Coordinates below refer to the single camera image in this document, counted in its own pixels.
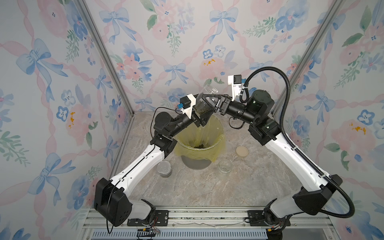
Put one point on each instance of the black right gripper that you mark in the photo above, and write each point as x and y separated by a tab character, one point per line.
223	105

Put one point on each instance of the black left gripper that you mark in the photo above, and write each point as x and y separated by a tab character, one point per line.
203	120

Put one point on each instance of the translucent plastic container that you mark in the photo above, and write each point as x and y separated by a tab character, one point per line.
208	89

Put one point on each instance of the beige round jar lid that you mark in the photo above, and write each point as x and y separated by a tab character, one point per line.
242	151

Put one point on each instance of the glass jar with tea leaves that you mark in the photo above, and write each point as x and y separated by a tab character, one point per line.
225	166

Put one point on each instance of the small jar with grey lid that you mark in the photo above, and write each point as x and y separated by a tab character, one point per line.
164	169

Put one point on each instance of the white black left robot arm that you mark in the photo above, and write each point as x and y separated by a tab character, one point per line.
112	196

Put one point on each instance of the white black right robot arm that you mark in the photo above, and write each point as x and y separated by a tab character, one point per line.
317	185

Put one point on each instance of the yellow plastic bin liner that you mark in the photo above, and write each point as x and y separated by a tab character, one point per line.
202	143

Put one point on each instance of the grey mesh trash bin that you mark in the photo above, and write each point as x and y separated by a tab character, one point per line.
196	162

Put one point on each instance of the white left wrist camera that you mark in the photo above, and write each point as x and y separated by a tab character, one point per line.
185	107

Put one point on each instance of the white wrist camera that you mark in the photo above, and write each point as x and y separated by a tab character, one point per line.
185	107
236	84

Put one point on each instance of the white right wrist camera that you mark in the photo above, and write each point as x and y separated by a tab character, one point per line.
236	84

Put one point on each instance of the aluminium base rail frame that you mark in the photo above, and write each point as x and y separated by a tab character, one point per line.
208	223

